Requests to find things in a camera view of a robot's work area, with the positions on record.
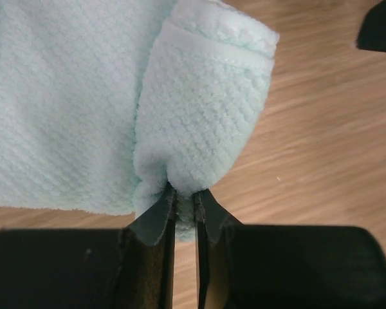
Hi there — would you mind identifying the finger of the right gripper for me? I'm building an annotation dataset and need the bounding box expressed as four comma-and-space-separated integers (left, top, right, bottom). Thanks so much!
356, 0, 386, 53

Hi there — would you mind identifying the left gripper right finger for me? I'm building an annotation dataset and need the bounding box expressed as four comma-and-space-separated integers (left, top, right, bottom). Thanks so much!
193, 190, 386, 308

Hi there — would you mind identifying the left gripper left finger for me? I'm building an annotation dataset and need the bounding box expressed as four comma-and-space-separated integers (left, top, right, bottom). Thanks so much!
0, 186, 176, 308

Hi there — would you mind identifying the light mint green towel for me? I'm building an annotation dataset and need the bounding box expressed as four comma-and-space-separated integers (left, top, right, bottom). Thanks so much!
0, 1, 279, 241

